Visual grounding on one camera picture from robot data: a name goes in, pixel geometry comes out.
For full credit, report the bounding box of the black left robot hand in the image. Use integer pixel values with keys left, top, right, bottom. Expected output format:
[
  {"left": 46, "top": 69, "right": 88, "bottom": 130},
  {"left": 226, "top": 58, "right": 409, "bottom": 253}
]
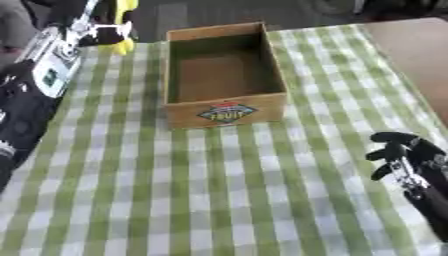
[{"left": 47, "top": 0, "right": 137, "bottom": 48}]

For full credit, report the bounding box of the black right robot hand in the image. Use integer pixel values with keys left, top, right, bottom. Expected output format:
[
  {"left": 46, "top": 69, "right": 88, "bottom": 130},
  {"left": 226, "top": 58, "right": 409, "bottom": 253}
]
[{"left": 364, "top": 131, "right": 448, "bottom": 243}]

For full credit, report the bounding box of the yellow toy banana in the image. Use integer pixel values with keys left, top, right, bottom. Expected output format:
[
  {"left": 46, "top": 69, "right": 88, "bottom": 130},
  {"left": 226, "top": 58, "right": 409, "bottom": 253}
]
[{"left": 96, "top": 0, "right": 140, "bottom": 56}]

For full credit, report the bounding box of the tan cardboard box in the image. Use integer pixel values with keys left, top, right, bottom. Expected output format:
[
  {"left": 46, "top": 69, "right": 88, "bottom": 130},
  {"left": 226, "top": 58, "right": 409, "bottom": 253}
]
[{"left": 161, "top": 21, "right": 291, "bottom": 131}]

